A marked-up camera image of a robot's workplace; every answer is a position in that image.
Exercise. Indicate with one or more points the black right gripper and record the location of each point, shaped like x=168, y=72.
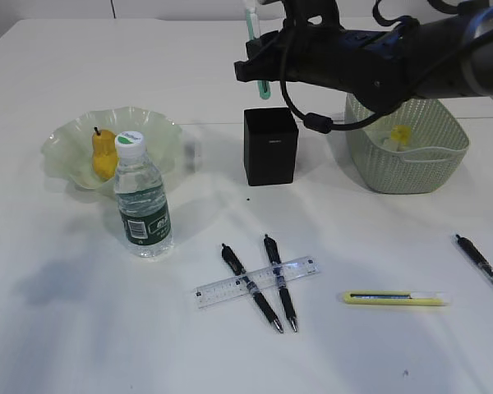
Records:
x=316, y=56

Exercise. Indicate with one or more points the teal utility knife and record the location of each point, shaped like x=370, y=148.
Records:
x=253, y=28

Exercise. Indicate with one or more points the yellow waste paper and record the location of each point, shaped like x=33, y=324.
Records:
x=399, y=139

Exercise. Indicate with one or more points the clear plastic water bottle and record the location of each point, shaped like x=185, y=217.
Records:
x=141, y=197

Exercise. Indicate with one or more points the yellow pear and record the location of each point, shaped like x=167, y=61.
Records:
x=104, y=157

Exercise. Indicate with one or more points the yellow utility knife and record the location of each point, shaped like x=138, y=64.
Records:
x=396, y=298

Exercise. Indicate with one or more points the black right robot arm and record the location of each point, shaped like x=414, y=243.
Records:
x=444, y=59

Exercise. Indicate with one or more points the black square pen holder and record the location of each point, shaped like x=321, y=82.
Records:
x=269, y=146

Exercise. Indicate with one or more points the green perforated plastic basket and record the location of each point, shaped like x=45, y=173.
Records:
x=438, y=145

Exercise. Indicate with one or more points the black gel pen middle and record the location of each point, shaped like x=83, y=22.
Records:
x=272, y=251

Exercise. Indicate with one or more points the black gel pen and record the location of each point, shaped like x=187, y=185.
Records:
x=236, y=266
x=476, y=257
x=272, y=251

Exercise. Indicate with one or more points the black gel pen left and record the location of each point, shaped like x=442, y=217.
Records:
x=236, y=266

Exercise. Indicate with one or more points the green wavy glass plate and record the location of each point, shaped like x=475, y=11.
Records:
x=69, y=149

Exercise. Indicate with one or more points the clear plastic ruler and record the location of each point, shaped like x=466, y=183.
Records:
x=237, y=286

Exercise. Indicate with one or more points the black gel pen right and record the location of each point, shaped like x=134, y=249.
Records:
x=476, y=257

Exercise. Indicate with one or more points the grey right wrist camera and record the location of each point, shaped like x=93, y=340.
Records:
x=299, y=12

